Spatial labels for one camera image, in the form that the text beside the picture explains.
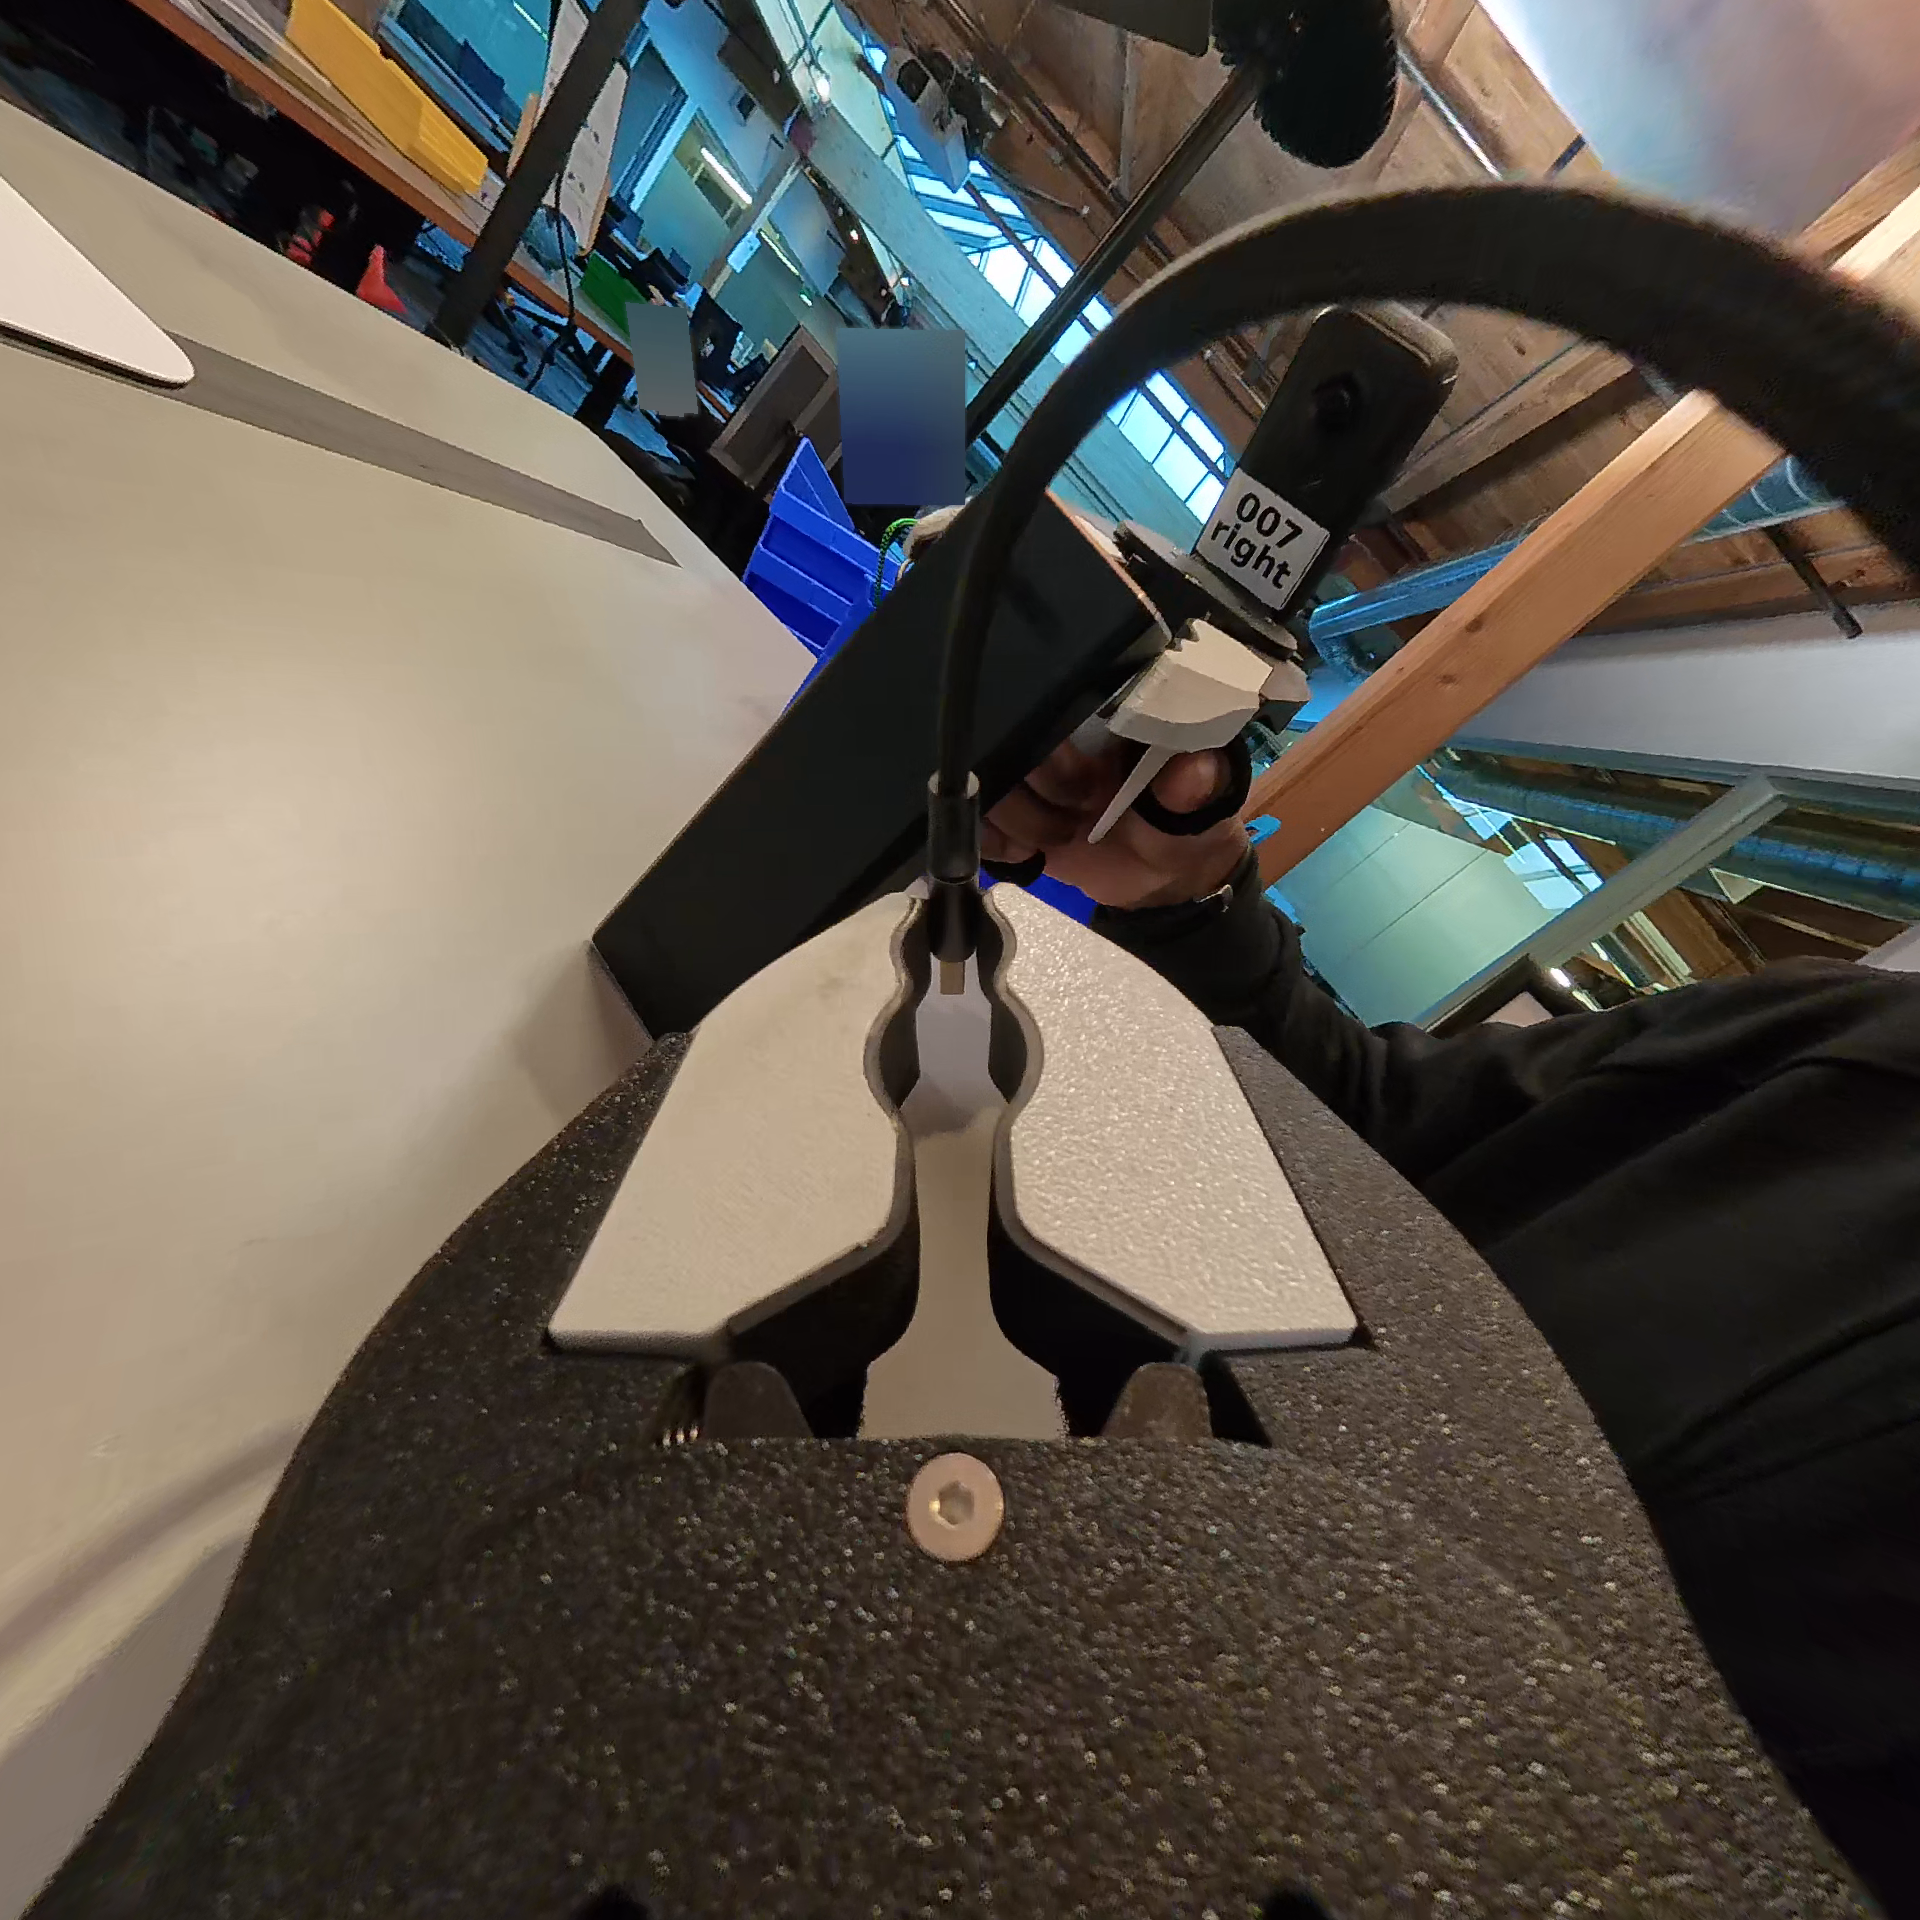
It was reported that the yellow bin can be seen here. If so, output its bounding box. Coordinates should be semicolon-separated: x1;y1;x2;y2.
286;0;492;197

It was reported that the grey desk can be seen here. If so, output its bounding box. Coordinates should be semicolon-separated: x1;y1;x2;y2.
0;96;963;1920

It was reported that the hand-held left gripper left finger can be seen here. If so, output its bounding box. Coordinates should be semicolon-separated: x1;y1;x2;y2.
547;885;920;1407

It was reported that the person's right forearm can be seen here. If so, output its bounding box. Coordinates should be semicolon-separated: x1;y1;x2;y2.
1103;876;1654;1186

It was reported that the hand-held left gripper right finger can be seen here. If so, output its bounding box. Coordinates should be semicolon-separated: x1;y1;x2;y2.
983;885;1361;1407

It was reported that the black USB hub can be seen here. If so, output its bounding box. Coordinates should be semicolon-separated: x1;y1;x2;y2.
592;491;1175;1039

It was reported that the black post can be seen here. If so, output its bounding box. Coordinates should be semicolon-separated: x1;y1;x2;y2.
433;0;651;344

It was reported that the black cable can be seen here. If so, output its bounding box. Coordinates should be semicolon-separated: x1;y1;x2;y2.
926;182;1920;1003

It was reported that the white paper sign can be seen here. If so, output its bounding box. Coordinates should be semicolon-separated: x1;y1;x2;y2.
510;0;633;256

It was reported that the black boom stand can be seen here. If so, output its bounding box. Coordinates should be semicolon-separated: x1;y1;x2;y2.
967;0;1401;439

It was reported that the person's right hand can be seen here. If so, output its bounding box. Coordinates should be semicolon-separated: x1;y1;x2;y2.
990;735;1263;912

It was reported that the person's black jacket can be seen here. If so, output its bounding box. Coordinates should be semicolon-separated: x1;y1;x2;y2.
1351;959;1920;1920

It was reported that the wooden beam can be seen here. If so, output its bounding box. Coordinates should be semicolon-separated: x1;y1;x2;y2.
1243;141;1920;887

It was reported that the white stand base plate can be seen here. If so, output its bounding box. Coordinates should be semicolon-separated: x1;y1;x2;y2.
0;177;198;392

